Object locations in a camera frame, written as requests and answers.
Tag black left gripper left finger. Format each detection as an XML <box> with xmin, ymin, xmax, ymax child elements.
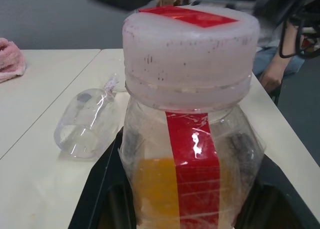
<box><xmin>68</xmin><ymin>126</ymin><xmax>140</xmax><ymax>229</ymax></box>

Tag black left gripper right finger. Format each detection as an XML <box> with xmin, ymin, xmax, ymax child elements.
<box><xmin>234</xmin><ymin>154</ymin><xmax>320</xmax><ymax>229</ymax></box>

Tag clear bottle with orange drink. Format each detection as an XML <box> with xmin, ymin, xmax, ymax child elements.
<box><xmin>117</xmin><ymin>101</ymin><xmax>266</xmax><ymax>229</ymax></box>

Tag clear wine glass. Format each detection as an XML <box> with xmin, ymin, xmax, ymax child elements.
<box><xmin>53</xmin><ymin>72</ymin><xmax>128</xmax><ymax>161</ymax></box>

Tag white plastic bottle cap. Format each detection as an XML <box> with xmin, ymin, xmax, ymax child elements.
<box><xmin>121</xmin><ymin>5</ymin><xmax>261</xmax><ymax>114</ymax></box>

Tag bystander bare hand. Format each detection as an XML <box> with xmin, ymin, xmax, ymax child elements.
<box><xmin>259</xmin><ymin>66</ymin><xmax>284</xmax><ymax>94</ymax></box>

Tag pink towel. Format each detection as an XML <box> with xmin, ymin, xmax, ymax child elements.
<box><xmin>0</xmin><ymin>37</ymin><xmax>27</xmax><ymax>84</ymax></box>

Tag bystander in grey shirt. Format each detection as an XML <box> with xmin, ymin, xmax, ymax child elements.
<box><xmin>251</xmin><ymin>0</ymin><xmax>307</xmax><ymax>79</ymax></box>

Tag brown cardboard box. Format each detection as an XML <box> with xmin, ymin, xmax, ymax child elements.
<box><xmin>157</xmin><ymin>0</ymin><xmax>185</xmax><ymax>8</ymax></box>

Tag black background cables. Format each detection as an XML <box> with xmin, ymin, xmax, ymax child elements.
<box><xmin>277</xmin><ymin>0</ymin><xmax>320</xmax><ymax>60</ymax></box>

